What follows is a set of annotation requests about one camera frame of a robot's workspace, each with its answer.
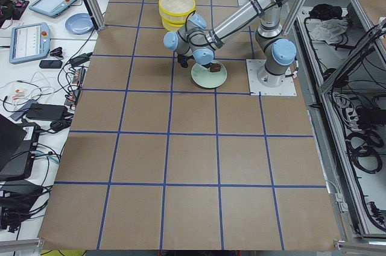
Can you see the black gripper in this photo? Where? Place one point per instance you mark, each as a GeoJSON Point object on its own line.
{"type": "Point", "coordinates": [207, 65]}

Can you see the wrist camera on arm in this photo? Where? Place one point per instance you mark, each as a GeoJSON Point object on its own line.
{"type": "Point", "coordinates": [183, 60]}

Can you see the near teach pendant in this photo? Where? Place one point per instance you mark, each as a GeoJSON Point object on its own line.
{"type": "Point", "coordinates": [29, 43]}

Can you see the black power adapter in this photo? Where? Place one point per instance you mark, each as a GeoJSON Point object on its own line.
{"type": "Point", "coordinates": [46, 112]}

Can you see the far teach pendant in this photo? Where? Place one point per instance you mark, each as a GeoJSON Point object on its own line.
{"type": "Point", "coordinates": [51, 8]}

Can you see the black laptop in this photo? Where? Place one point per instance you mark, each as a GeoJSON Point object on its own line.
{"type": "Point", "coordinates": [18, 144]}

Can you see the yellow steamer layer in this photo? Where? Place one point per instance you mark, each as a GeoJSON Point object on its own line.
{"type": "Point", "coordinates": [171, 26]}
{"type": "Point", "coordinates": [175, 11]}

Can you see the teach pendant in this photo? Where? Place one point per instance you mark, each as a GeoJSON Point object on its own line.
{"type": "Point", "coordinates": [29, 43]}
{"type": "Point", "coordinates": [51, 8]}

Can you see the blue plate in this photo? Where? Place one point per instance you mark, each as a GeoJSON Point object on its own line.
{"type": "Point", "coordinates": [79, 24]}

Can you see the brown bun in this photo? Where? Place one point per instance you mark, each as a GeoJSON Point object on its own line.
{"type": "Point", "coordinates": [215, 67]}

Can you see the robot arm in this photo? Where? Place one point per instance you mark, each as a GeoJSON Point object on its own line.
{"type": "Point", "coordinates": [191, 41]}

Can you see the light green plate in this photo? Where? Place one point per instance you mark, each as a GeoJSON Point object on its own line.
{"type": "Point", "coordinates": [203, 77]}

